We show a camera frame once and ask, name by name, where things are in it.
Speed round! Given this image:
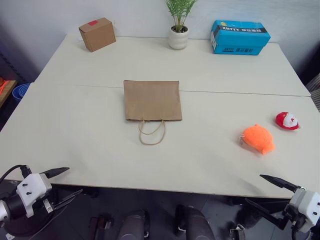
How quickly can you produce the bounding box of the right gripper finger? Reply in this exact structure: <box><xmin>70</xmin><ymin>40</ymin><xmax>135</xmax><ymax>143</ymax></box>
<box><xmin>259</xmin><ymin>174</ymin><xmax>303</xmax><ymax>193</ymax></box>
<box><xmin>244</xmin><ymin>197</ymin><xmax>286</xmax><ymax>231</ymax></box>

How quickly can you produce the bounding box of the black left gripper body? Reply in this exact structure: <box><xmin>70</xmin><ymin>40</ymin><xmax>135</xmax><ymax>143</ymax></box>
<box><xmin>31</xmin><ymin>186</ymin><xmax>61</xmax><ymax>219</ymax></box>

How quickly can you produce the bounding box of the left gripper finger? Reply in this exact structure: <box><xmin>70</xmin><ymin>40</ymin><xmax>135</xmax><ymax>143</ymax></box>
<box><xmin>39</xmin><ymin>167</ymin><xmax>71</xmax><ymax>179</ymax></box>
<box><xmin>52</xmin><ymin>188</ymin><xmax>84</xmax><ymax>211</ymax></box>

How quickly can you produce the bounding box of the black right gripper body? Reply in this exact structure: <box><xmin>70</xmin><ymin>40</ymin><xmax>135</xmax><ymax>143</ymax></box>
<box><xmin>281</xmin><ymin>203</ymin><xmax>301</xmax><ymax>232</ymax></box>

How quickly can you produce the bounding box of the brown paper bag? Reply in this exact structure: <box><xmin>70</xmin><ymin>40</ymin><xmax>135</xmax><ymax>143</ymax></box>
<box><xmin>123</xmin><ymin>79</ymin><xmax>183</xmax><ymax>146</ymax></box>

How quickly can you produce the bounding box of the dark brown block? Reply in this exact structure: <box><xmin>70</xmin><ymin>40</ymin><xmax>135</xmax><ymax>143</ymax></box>
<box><xmin>89</xmin><ymin>214</ymin><xmax>114</xmax><ymax>240</ymax></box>

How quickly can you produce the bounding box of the orange plush toy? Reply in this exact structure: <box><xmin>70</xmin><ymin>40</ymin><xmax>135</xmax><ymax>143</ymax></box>
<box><xmin>239</xmin><ymin>123</ymin><xmax>277</xmax><ymax>156</ymax></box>

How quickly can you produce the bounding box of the red white plush toy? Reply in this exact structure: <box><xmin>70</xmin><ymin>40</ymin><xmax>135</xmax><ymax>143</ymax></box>
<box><xmin>275</xmin><ymin>111</ymin><xmax>302</xmax><ymax>132</ymax></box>

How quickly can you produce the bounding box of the dark grey rounded shape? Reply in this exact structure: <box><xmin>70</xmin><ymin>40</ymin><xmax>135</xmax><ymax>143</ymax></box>
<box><xmin>174</xmin><ymin>204</ymin><xmax>216</xmax><ymax>240</ymax></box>
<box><xmin>116</xmin><ymin>209</ymin><xmax>151</xmax><ymax>240</ymax></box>

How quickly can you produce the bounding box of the blue plastic basin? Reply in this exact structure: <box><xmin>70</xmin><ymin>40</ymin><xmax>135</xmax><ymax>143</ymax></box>
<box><xmin>12</xmin><ymin>82</ymin><xmax>32</xmax><ymax>102</ymax></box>

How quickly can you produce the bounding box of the wooden shelf board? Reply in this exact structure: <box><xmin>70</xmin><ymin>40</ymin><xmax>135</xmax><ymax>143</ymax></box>
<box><xmin>0</xmin><ymin>79</ymin><xmax>18</xmax><ymax>109</ymax></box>

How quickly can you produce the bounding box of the orange item on shelf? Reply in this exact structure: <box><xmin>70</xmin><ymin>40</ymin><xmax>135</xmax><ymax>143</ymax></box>
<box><xmin>0</xmin><ymin>76</ymin><xmax>12</xmax><ymax>96</ymax></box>

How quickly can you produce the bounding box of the brown cardboard box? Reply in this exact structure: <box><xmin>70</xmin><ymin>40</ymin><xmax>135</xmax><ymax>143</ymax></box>
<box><xmin>78</xmin><ymin>17</ymin><xmax>117</xmax><ymax>53</ymax></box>

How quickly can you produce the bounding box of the blue shoe box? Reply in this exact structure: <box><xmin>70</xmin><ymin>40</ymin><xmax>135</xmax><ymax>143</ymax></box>
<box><xmin>210</xmin><ymin>19</ymin><xmax>272</xmax><ymax>56</ymax></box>

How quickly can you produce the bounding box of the green plant in white pot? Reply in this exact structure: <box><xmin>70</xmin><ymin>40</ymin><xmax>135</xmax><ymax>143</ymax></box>
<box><xmin>164</xmin><ymin>0</ymin><xmax>199</xmax><ymax>50</ymax></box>

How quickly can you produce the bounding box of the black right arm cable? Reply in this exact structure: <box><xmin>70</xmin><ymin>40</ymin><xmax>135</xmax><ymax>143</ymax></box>
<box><xmin>290</xmin><ymin>221</ymin><xmax>301</xmax><ymax>240</ymax></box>

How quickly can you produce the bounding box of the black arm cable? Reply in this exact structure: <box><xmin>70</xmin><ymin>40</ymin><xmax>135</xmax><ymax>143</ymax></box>
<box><xmin>0</xmin><ymin>164</ymin><xmax>33</xmax><ymax>186</ymax></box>
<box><xmin>290</xmin><ymin>221</ymin><xmax>301</xmax><ymax>240</ymax></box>

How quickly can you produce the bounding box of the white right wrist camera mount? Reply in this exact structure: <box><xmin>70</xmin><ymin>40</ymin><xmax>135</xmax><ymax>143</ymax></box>
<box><xmin>287</xmin><ymin>188</ymin><xmax>320</xmax><ymax>234</ymax></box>

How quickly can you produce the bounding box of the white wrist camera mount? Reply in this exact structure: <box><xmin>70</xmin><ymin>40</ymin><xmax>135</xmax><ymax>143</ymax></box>
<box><xmin>287</xmin><ymin>188</ymin><xmax>320</xmax><ymax>234</ymax></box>
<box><xmin>15</xmin><ymin>172</ymin><xmax>53</xmax><ymax>219</ymax></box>

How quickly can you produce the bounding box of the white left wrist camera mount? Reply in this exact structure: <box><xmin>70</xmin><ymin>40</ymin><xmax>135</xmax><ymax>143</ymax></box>
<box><xmin>15</xmin><ymin>172</ymin><xmax>53</xmax><ymax>219</ymax></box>

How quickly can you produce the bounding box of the silver metal bracket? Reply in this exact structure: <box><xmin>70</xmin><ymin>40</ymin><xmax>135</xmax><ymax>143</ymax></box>
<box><xmin>229</xmin><ymin>223</ymin><xmax>249</xmax><ymax>240</ymax></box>

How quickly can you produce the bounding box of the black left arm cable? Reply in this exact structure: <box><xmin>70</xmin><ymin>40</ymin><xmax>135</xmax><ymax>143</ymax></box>
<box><xmin>0</xmin><ymin>164</ymin><xmax>33</xmax><ymax>186</ymax></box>

